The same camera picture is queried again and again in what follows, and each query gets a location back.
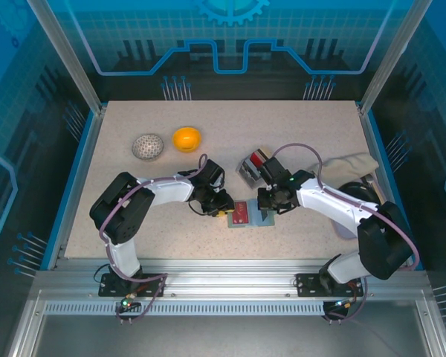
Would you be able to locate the green leather card holder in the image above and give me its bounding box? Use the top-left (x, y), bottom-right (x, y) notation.
top-left (227, 199), bottom-right (277, 228)

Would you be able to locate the clear plastic card box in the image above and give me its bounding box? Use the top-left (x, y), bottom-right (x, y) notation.
top-left (236, 147), bottom-right (274, 190)

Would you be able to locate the orange plastic bowl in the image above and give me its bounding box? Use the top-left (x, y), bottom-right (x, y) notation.
top-left (172, 126), bottom-right (203, 153)

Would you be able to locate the aluminium base beam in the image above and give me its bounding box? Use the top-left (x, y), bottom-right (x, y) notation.
top-left (33, 258), bottom-right (428, 298)

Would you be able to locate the lavender board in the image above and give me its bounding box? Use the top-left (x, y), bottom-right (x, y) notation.
top-left (330, 219), bottom-right (360, 241)

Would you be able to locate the black round dish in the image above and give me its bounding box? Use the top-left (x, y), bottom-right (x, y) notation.
top-left (336, 181), bottom-right (382, 205)

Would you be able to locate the beige cloth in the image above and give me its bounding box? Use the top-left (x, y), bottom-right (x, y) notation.
top-left (308, 151), bottom-right (379, 183)

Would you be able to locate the steel sheet tray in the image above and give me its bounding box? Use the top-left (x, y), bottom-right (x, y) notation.
top-left (7, 289), bottom-right (446, 357)

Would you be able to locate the small LED connector board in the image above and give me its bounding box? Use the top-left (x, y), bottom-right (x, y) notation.
top-left (119, 295), bottom-right (140, 312)
top-left (332, 299), bottom-right (360, 312)

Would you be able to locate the black left camera cable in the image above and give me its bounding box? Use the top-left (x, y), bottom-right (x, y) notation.
top-left (187, 200), bottom-right (213, 217)

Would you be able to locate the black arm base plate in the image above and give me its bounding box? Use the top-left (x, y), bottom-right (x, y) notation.
top-left (98, 272), bottom-right (168, 298)
top-left (295, 272), bottom-right (365, 298)

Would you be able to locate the slotted cable duct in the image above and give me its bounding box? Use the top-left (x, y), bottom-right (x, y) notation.
top-left (42, 301), bottom-right (330, 317)

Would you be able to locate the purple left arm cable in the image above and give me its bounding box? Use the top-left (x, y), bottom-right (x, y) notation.
top-left (98, 152), bottom-right (209, 325)

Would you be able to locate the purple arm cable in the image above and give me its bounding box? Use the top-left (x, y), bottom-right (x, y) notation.
top-left (98, 152), bottom-right (209, 325)
top-left (273, 143), bottom-right (421, 325)

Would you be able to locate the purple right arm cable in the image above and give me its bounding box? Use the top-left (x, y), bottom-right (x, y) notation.
top-left (273, 143), bottom-right (421, 325)

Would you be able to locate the aluminium side rail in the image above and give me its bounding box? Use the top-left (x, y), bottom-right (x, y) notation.
top-left (46, 106), bottom-right (107, 271)

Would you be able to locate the thin black base cable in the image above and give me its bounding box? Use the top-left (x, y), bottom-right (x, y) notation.
top-left (92, 263), bottom-right (111, 283)

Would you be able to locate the aluminium frame post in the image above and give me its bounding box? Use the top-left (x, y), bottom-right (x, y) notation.
top-left (25, 0), bottom-right (107, 115)
top-left (358, 0), bottom-right (434, 115)

